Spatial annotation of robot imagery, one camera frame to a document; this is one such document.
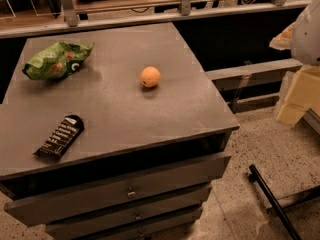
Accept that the grey metal railing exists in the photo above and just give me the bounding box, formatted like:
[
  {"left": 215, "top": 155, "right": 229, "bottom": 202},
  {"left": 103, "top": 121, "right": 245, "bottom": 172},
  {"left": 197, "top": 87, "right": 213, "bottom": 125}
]
[{"left": 0, "top": 0, "right": 310, "bottom": 39}]

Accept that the top grey drawer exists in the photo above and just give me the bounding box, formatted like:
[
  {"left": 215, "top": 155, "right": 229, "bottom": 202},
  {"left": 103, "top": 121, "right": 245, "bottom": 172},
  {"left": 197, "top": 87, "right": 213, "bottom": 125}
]
[{"left": 4, "top": 152, "right": 231, "bottom": 226}]

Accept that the orange fruit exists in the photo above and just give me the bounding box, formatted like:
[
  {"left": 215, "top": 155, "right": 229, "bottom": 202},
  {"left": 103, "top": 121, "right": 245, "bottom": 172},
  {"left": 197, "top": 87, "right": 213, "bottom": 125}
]
[{"left": 140, "top": 67, "right": 161, "bottom": 88}]

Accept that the green chip bag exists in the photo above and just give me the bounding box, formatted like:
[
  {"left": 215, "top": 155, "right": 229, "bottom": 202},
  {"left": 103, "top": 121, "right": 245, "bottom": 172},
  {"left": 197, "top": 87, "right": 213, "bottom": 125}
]
[{"left": 22, "top": 42, "right": 94, "bottom": 80}]

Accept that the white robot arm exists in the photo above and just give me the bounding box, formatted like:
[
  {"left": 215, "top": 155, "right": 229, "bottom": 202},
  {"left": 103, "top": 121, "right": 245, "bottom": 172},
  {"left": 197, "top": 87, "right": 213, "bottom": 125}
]
[{"left": 269, "top": 0, "right": 320, "bottom": 127}]

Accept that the middle grey drawer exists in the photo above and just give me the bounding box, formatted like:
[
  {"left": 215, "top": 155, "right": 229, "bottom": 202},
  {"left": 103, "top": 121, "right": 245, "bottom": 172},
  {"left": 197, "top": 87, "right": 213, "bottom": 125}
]
[{"left": 45, "top": 183, "right": 211, "bottom": 240}]

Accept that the grey low bench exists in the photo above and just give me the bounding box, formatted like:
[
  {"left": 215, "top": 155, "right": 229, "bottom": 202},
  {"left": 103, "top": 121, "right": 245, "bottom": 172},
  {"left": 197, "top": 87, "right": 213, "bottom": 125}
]
[{"left": 207, "top": 59, "right": 301, "bottom": 113}]

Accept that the black rxbar chocolate bar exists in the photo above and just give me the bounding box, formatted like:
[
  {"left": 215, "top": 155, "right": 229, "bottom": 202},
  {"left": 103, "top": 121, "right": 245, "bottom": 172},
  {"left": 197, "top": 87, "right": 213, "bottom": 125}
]
[{"left": 34, "top": 115, "right": 84, "bottom": 160}]

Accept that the grey drawer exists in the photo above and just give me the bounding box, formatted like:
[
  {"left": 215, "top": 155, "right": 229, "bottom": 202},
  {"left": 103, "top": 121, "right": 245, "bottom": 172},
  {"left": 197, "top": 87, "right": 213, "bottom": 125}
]
[
  {"left": 73, "top": 205, "right": 203, "bottom": 240},
  {"left": 45, "top": 183, "right": 211, "bottom": 240},
  {"left": 4, "top": 152, "right": 231, "bottom": 226}
]

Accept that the black metal bar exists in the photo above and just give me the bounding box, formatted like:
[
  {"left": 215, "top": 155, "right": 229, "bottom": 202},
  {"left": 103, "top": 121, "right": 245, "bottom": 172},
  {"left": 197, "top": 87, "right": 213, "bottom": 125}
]
[{"left": 249, "top": 164, "right": 302, "bottom": 240}]

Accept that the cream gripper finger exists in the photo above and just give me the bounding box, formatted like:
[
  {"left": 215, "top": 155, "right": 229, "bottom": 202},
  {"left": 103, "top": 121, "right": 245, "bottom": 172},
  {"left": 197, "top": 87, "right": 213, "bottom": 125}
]
[
  {"left": 269, "top": 23, "right": 295, "bottom": 51},
  {"left": 275, "top": 65, "right": 320, "bottom": 127}
]

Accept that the bottom grey drawer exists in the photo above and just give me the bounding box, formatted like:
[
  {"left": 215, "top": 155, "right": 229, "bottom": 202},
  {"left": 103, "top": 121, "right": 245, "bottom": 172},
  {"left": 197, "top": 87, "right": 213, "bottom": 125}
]
[{"left": 73, "top": 205, "right": 203, "bottom": 240}]

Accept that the grey drawer cabinet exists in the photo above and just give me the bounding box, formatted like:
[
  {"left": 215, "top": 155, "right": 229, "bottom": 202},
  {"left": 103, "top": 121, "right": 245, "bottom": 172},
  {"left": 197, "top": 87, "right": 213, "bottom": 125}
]
[{"left": 0, "top": 21, "right": 241, "bottom": 240}]

